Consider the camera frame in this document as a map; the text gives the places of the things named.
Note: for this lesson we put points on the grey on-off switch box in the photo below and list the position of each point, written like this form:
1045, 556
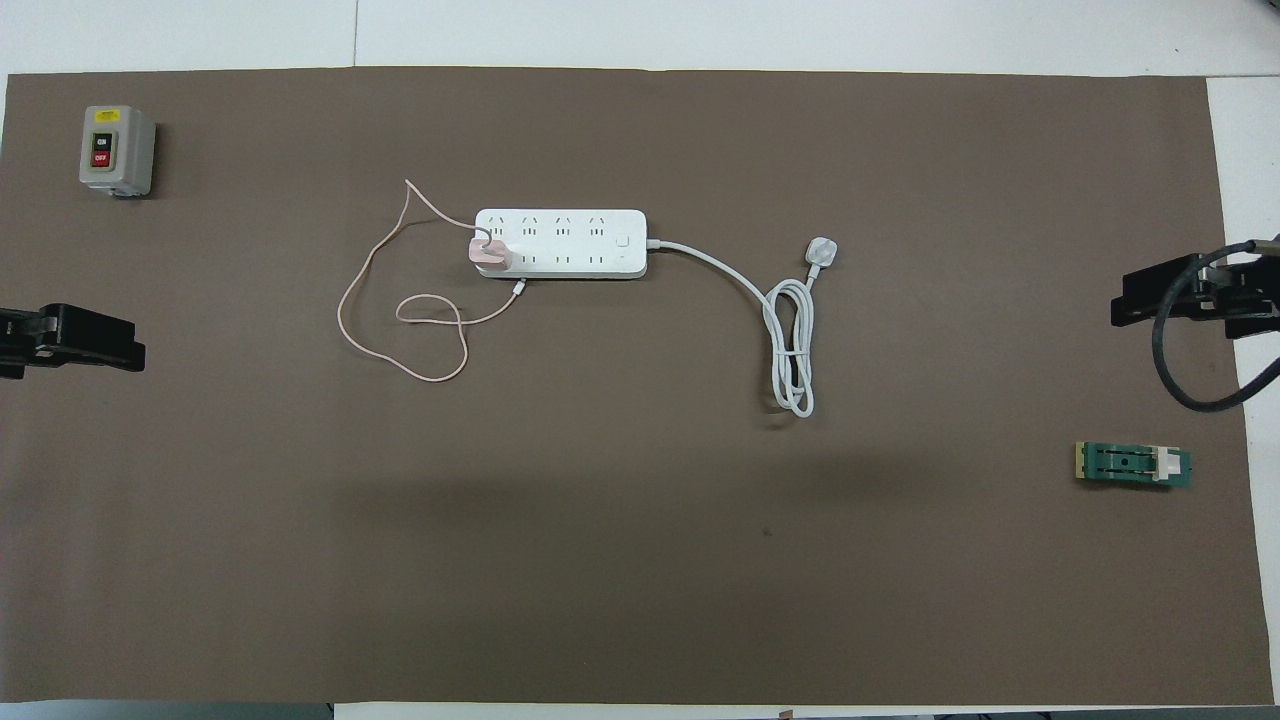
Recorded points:
117, 150

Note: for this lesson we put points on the white power strip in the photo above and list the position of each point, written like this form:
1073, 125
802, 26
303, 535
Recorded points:
570, 245

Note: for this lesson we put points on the pink charger adapter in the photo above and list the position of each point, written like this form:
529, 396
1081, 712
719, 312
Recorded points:
492, 254

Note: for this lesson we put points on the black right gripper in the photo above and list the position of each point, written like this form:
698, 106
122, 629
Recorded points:
1255, 300

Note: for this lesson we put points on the brown table mat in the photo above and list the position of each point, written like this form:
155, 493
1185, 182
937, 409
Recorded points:
640, 600

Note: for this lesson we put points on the green circuit board module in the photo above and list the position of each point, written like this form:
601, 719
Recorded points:
1130, 464

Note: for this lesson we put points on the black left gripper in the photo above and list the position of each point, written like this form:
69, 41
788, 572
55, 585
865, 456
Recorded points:
18, 345

